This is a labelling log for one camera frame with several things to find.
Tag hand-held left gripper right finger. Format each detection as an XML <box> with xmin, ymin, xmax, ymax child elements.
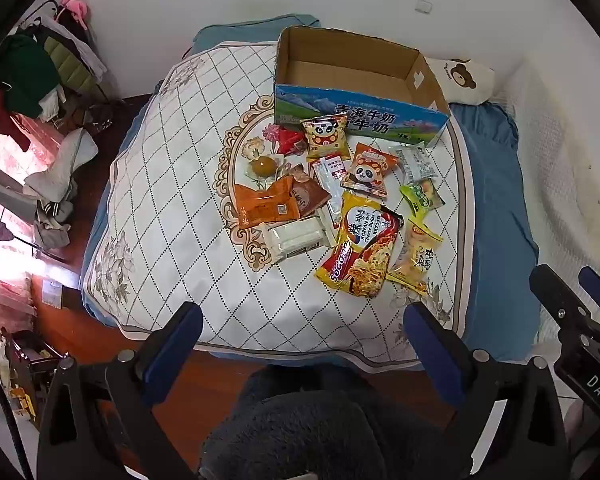
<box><xmin>403</xmin><ymin>301</ymin><xmax>571</xmax><ymax>480</ymax></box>

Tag orange panda snack packet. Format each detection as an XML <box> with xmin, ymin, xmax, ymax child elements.
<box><xmin>341</xmin><ymin>143</ymin><xmax>400</xmax><ymax>197</ymax></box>

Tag olive padded jacket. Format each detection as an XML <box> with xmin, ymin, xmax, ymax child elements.
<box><xmin>44</xmin><ymin>37</ymin><xmax>97</xmax><ymax>96</ymax></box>

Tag pink plush toy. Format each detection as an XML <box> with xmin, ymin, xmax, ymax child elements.
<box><xmin>60</xmin><ymin>0</ymin><xmax>91</xmax><ymax>30</ymax></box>

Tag white floral quilted blanket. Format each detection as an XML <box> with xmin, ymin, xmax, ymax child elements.
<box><xmin>80</xmin><ymin>40</ymin><xmax>473</xmax><ymax>366</ymax></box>

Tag printed blue cardboard box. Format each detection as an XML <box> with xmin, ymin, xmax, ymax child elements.
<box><xmin>272</xmin><ymin>26</ymin><xmax>452</xmax><ymax>148</ymax></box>

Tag dark shelf with yellow things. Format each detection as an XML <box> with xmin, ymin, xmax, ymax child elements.
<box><xmin>0</xmin><ymin>329</ymin><xmax>67</xmax><ymax>428</ymax></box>

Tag brown snack packet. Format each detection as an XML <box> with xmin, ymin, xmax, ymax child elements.
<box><xmin>285</xmin><ymin>164</ymin><xmax>332</xmax><ymax>218</ymax></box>

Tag bear print pillow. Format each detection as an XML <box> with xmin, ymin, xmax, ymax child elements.
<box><xmin>425</xmin><ymin>56</ymin><xmax>497</xmax><ymax>107</ymax></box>

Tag red snack packet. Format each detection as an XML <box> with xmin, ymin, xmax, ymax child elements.
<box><xmin>276</xmin><ymin>127</ymin><xmax>308</xmax><ymax>157</ymax></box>

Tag clear white wafer packet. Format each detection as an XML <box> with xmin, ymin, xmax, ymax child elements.
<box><xmin>260</xmin><ymin>207</ymin><xmax>341</xmax><ymax>265</ymax></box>

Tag green snack packet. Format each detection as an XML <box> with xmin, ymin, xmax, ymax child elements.
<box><xmin>399</xmin><ymin>178</ymin><xmax>446</xmax><ymax>213</ymax></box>

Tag amber round jelly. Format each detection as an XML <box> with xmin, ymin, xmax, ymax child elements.
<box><xmin>249</xmin><ymin>156</ymin><xmax>277</xmax><ymax>179</ymax></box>

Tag yellow panda snack packet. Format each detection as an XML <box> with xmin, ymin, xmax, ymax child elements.
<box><xmin>300</xmin><ymin>114</ymin><xmax>348</xmax><ymax>162</ymax></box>

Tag yellow instant noodle packet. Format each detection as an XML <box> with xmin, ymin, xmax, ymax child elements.
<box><xmin>314</xmin><ymin>191</ymin><xmax>405</xmax><ymax>300</ymax></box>

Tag white grey garment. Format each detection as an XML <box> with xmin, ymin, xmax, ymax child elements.
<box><xmin>24</xmin><ymin>127</ymin><xmax>100</xmax><ymax>202</ymax></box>

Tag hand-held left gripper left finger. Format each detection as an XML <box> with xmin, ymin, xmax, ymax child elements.
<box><xmin>36</xmin><ymin>301</ymin><xmax>204</xmax><ymax>480</ymax></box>

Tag dark green garment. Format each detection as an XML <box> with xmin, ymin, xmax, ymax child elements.
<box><xmin>0</xmin><ymin>34</ymin><xmax>61</xmax><ymax>118</ymax></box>

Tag black cable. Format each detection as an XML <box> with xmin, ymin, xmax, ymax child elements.
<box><xmin>0</xmin><ymin>347</ymin><xmax>33</xmax><ymax>480</ymax></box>

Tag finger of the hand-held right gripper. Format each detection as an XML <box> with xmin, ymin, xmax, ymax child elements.
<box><xmin>529</xmin><ymin>263</ymin><xmax>600</xmax><ymax>351</ymax></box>
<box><xmin>578</xmin><ymin>266</ymin><xmax>600</xmax><ymax>318</ymax></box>

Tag clear printed white packet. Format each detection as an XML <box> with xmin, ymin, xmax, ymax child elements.
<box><xmin>389</xmin><ymin>142</ymin><xmax>438</xmax><ymax>184</ymax></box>

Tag blue bedsheet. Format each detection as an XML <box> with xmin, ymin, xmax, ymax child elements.
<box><xmin>82</xmin><ymin>14</ymin><xmax>541</xmax><ymax>366</ymax></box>

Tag person's dark fluffy trousers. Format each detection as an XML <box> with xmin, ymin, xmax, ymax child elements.
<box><xmin>200</xmin><ymin>365</ymin><xmax>461</xmax><ymax>480</ymax></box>

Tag yellow cake packet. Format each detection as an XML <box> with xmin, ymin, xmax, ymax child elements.
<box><xmin>386</xmin><ymin>217</ymin><xmax>445</xmax><ymax>296</ymax></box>

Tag white red-label stick packet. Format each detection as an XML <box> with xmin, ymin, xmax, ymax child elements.
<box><xmin>313</xmin><ymin>156</ymin><xmax>347</xmax><ymax>213</ymax></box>

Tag dark striped garment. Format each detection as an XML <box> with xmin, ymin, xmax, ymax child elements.
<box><xmin>32</xmin><ymin>199</ymin><xmax>77</xmax><ymax>250</ymax></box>

